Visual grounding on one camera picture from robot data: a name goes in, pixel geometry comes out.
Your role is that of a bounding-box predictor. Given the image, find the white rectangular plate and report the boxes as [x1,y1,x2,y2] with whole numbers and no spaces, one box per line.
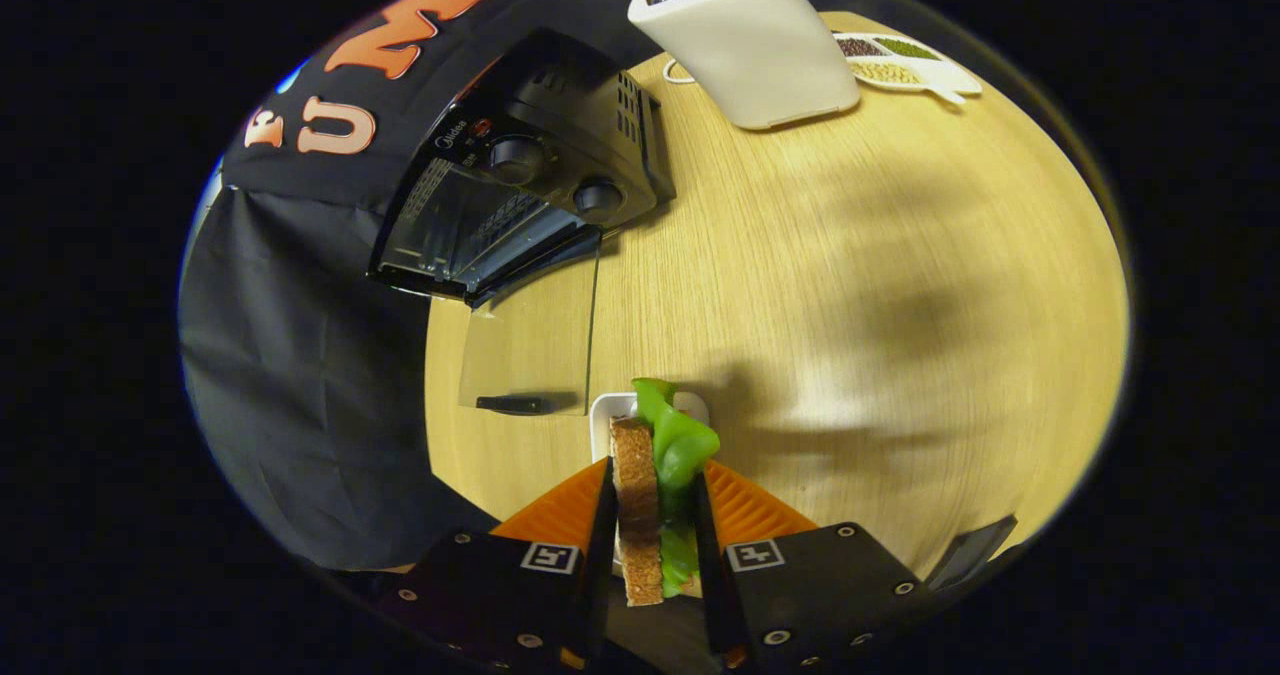
[589,391,712,468]

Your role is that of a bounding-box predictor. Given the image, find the white divided dish of beans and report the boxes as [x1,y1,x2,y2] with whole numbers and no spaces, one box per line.
[832,32,984,107]

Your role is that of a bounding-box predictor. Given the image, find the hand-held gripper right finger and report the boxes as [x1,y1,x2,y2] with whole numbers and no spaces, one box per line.
[693,460,927,672]

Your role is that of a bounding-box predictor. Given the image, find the black toaster oven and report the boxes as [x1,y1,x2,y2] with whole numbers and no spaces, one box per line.
[367,27,677,418]

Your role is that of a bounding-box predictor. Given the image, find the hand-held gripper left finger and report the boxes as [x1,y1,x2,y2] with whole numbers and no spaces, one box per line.
[375,457,619,674]

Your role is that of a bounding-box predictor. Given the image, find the toast sandwich with lettuce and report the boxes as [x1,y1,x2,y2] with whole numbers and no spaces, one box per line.
[609,377,722,608]

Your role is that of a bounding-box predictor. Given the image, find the white pop-up toaster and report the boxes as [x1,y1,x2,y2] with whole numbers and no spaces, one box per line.
[627,0,862,132]

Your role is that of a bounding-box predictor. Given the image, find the dark grey flat object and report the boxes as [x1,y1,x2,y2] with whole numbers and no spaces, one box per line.
[924,514,1020,592]

